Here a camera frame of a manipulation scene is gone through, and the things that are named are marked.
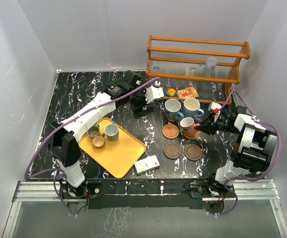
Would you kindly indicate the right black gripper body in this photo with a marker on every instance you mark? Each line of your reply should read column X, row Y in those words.
column 222, row 125

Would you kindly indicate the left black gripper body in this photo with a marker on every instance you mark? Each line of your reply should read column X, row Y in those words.
column 138, row 100

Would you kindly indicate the light wooden coaster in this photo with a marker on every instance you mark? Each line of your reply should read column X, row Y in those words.
column 197, row 135
column 170, row 131

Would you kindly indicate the brown white cup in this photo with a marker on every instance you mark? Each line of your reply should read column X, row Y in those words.
column 187, row 124

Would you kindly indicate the blue mug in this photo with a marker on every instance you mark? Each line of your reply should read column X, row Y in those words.
column 192, row 108

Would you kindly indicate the dark wooden coaster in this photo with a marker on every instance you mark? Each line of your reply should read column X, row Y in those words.
column 172, row 151
column 193, row 152

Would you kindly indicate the grey cup white inside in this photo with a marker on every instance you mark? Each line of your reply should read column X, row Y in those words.
column 172, row 109

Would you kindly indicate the yellow tray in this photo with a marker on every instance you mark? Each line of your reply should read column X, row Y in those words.
column 117, row 157

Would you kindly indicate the white yellow box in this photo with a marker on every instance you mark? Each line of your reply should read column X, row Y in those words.
column 147, row 164

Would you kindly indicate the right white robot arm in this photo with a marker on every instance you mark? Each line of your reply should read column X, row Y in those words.
column 252, row 152

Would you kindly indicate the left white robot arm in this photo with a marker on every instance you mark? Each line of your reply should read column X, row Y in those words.
column 64, row 137

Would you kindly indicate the grey green cup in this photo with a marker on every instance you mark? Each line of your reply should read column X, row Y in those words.
column 93, row 131

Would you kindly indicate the small orange cup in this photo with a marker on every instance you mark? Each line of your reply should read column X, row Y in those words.
column 99, row 141

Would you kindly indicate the clear plastic cup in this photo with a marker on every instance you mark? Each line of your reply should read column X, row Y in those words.
column 211, row 63

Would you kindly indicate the yellow grey sponge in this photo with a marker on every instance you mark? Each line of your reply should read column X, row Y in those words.
column 171, row 92

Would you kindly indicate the orange snack packet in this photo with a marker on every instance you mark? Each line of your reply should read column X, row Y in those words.
column 189, row 92

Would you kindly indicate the orange wooden shelf rack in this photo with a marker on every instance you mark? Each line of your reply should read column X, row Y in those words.
column 184, row 59

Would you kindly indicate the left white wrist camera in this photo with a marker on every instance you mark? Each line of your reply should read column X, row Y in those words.
column 153, row 93

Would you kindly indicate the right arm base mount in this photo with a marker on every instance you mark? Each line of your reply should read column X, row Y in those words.
column 205, row 189

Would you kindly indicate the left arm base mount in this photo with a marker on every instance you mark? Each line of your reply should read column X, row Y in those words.
column 87, row 191

